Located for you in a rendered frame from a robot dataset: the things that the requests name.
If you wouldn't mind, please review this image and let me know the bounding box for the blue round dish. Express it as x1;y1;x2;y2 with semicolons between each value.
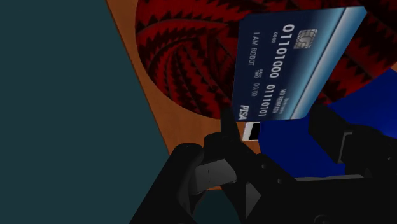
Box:
258;68;397;179

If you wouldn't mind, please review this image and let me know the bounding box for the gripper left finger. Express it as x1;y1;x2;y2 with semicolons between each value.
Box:
129;108;281;224

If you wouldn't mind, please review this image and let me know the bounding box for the blue bank card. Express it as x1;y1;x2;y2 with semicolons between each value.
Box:
230;6;368;122

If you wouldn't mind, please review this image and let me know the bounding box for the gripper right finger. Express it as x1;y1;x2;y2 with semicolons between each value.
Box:
308;103;397;188

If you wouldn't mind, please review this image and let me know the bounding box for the small white black block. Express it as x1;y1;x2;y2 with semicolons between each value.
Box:
241;122;261;142

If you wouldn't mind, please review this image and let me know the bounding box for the red black patterned bowl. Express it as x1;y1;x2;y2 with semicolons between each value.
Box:
134;0;397;120

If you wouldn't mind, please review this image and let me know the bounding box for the brown wooden table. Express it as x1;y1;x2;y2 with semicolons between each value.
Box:
105;0;397;191

